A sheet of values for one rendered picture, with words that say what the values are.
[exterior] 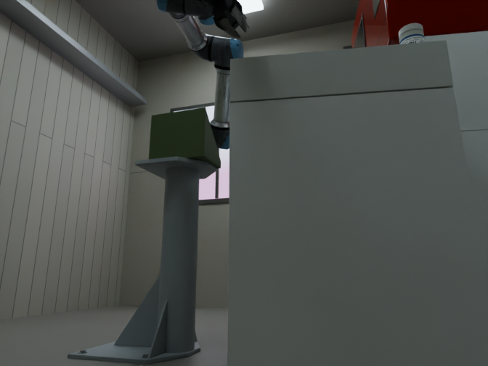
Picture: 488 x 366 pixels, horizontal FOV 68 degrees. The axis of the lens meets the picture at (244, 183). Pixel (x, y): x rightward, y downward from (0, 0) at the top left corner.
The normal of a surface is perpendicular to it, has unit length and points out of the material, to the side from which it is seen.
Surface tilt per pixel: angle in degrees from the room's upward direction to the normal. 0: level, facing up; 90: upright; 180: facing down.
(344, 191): 90
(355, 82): 90
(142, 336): 90
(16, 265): 90
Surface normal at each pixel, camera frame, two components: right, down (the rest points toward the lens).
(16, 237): 0.96, -0.07
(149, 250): -0.30, -0.24
